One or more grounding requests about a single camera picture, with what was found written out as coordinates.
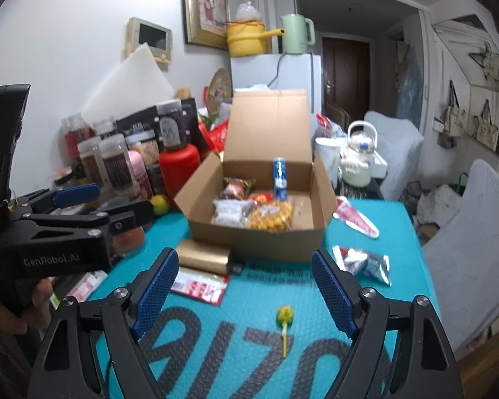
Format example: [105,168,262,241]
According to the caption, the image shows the green electric kettle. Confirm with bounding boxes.
[279,13,316,55]

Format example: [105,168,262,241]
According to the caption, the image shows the flat cardboard sheets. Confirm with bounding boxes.
[328,102,352,125]

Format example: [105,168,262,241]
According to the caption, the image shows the red bottle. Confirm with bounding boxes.
[159,143,202,213]

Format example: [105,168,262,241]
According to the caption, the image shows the canvas tote bag star print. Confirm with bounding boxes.
[472,99,499,151]

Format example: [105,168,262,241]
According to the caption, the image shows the white flat box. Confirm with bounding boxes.
[370,154,389,179]

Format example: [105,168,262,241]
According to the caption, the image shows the black kettle cable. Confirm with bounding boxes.
[268,53,284,90]

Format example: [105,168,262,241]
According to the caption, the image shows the clear capped red jar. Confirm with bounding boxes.
[62,113,95,169]

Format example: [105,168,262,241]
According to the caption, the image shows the round woven mat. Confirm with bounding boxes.
[202,66,232,113]

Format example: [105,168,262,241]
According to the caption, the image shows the small dark bottle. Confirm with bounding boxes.
[145,162,166,196]

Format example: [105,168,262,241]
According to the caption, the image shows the cardboard box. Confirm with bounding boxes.
[174,89,337,263]

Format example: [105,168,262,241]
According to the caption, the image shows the white staircase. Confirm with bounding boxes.
[432,17,499,92]

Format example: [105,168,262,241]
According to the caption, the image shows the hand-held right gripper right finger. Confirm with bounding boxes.
[311,248,458,399]

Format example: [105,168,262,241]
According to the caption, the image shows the red white cone packet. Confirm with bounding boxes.
[333,197,380,239]

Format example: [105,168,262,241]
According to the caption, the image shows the black marble side table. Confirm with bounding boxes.
[336,181,384,200]

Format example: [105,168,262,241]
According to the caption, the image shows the plastic wrapped blue painting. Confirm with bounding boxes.
[397,44,425,123]

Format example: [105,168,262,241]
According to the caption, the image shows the red white printed bag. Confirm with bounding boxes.
[200,120,230,153]

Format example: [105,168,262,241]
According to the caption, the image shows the pink white packet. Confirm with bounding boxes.
[52,270,109,304]

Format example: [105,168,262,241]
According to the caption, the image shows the clear plastic bag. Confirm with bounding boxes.
[237,1,262,23]

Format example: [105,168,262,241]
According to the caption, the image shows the green lollipop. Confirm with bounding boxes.
[276,305,294,358]

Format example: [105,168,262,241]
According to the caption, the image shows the clear capped brown jar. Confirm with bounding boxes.
[77,137,105,190]

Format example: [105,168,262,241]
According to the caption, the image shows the white refrigerator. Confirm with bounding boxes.
[230,53,323,115]

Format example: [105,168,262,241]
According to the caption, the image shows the grey quilted armchair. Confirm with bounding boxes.
[364,110,425,212]
[422,158,499,360]

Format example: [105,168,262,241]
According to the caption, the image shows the beige wall intercom panel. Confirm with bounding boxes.
[122,17,173,65]

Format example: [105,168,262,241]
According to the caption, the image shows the canvas tote bag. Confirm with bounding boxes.
[441,79,468,149]

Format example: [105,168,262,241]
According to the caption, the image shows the gold framed picture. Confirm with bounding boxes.
[181,0,230,51]

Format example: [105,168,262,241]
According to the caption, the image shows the yellow pot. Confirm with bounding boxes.
[226,21,285,58]

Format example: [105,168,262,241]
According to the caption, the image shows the yellow noodle snack packet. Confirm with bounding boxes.
[247,201,295,232]

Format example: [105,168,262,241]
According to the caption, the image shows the blue white slim can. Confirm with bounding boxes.
[272,157,290,202]

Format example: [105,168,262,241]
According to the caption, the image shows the dark wooden door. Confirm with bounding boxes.
[321,37,371,119]

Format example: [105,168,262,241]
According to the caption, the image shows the pink bottle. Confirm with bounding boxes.
[127,150,154,201]

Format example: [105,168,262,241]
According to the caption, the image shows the brown shiny candy packet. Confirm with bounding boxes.
[220,177,257,200]

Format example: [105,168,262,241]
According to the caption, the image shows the teal bubble mat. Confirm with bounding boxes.
[83,199,441,399]

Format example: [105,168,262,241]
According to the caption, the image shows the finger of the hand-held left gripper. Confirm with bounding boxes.
[10,199,155,238]
[14,184,101,213]

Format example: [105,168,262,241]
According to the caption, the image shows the orange peach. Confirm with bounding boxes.
[112,226,145,255]

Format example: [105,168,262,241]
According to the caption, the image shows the red white long packet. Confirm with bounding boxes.
[170,267,229,306]

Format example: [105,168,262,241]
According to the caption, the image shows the grey white snack packet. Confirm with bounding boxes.
[211,199,254,228]

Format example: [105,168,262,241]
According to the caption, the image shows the person's left hand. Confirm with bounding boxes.
[0,276,61,337]

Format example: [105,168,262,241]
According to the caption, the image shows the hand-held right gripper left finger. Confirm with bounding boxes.
[27,247,180,399]

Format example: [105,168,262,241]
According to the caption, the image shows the white bag green handles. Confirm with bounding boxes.
[424,172,470,221]

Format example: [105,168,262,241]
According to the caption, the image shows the gold box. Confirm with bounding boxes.
[179,239,244,277]

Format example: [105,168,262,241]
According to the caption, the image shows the silver red blue snack packet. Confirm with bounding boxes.
[332,245,392,287]

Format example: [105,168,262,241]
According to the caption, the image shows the clear capped dark jar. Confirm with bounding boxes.
[100,135,134,195]
[92,118,119,139]

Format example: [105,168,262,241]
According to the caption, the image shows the white foam board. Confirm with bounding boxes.
[81,44,176,123]

